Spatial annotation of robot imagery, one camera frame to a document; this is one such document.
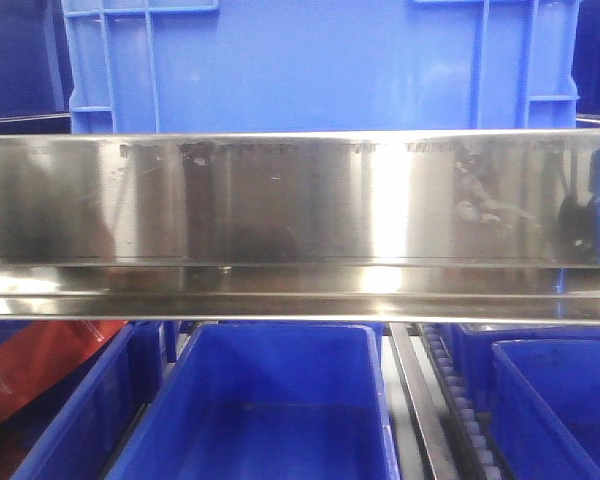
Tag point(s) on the blue center bin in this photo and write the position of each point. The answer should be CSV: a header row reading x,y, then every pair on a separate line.
x,y
267,401

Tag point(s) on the blue bin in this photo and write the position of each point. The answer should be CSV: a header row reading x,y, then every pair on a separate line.
x,y
267,401
546,408
72,430

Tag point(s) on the red packet in bin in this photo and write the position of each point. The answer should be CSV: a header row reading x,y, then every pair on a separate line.
x,y
44,353

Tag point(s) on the blue left bin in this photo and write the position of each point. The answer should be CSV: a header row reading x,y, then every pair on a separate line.
x,y
72,430

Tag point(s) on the blue right bin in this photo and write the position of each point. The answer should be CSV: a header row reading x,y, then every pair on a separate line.
x,y
546,408

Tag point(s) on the light blue upper crate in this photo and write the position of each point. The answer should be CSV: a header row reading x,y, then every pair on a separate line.
x,y
267,66

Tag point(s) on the roller conveyor track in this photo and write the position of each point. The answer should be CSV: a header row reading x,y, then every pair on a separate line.
x,y
469,427

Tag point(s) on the stainless steel shelf rail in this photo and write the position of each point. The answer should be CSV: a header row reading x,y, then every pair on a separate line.
x,y
493,226

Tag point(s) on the metal divider rail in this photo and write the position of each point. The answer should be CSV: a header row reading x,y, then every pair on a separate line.
x,y
438,454

